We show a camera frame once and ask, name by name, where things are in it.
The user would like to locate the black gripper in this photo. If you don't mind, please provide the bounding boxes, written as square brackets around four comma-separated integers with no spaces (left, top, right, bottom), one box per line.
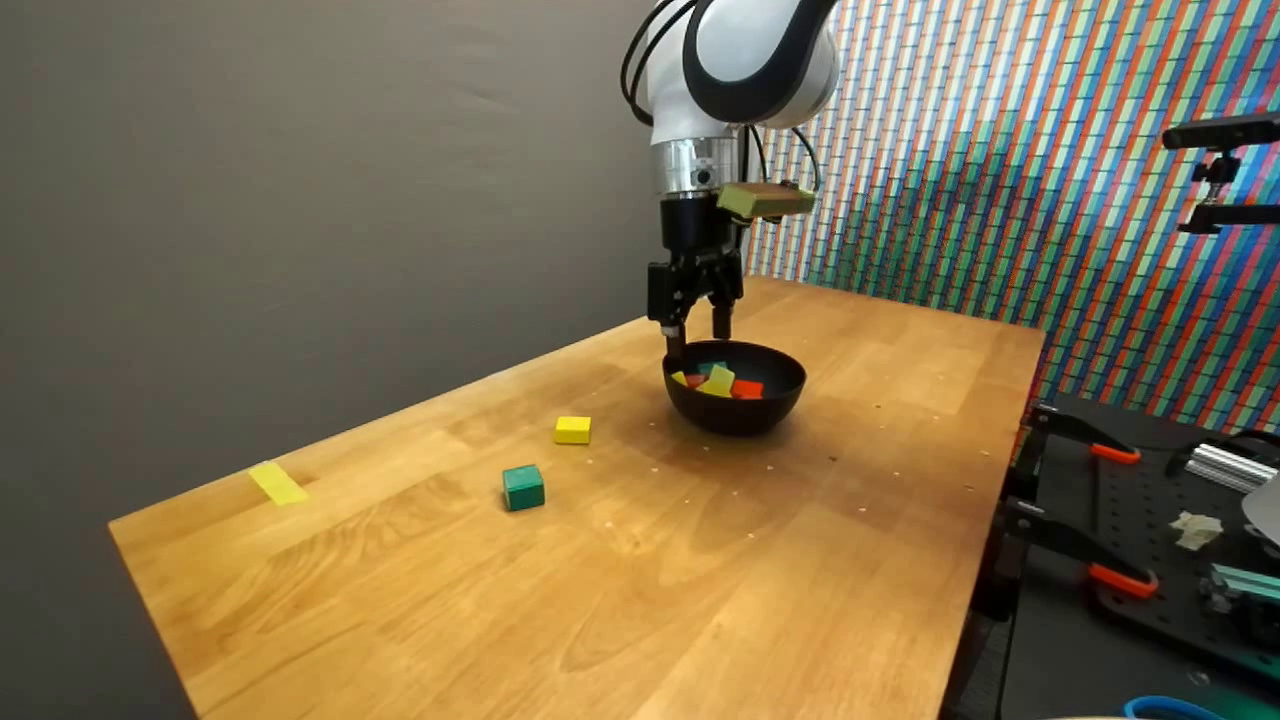
[644,195,750,364]

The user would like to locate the small yellow block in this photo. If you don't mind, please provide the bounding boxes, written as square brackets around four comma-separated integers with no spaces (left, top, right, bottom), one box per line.
[551,412,601,453]

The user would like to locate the green block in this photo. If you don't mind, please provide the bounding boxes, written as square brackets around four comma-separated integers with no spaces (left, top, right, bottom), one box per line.
[496,459,548,514]

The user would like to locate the black bowl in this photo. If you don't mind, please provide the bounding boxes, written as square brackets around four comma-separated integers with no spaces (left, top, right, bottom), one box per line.
[661,334,811,439]

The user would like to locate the multicolour patterned backdrop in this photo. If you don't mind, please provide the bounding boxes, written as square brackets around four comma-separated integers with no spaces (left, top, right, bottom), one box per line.
[725,0,1280,439]

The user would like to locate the grey fabric backdrop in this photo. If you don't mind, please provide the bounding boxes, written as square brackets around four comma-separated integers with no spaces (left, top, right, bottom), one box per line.
[0,0,811,720]

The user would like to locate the yellow tape strip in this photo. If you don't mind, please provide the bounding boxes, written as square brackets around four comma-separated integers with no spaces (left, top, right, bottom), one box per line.
[245,459,313,512]

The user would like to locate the black perforated board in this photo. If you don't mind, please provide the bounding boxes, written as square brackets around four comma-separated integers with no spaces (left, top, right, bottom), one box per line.
[938,390,1280,720]

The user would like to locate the small white crumpled object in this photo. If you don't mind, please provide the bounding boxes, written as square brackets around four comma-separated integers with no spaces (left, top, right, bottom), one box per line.
[1167,507,1227,554]

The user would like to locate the white ribbed part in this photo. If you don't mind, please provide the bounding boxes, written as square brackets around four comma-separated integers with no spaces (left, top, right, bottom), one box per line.
[1182,439,1280,497]

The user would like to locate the grey round disc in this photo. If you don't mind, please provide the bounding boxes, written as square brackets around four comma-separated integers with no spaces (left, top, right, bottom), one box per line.
[1236,468,1280,550]

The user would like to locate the teal tool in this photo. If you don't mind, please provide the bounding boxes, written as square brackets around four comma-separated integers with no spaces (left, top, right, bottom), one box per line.
[1203,558,1280,616]

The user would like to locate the tan wrist camera plate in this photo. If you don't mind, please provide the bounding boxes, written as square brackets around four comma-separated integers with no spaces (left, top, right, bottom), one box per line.
[715,181,819,225]

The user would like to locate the black clamp orange handle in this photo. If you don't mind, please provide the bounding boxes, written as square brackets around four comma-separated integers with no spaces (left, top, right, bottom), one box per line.
[1022,398,1150,470]
[995,491,1163,602]

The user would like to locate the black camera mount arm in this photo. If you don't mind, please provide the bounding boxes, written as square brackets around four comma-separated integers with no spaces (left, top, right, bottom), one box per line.
[1155,110,1280,241]

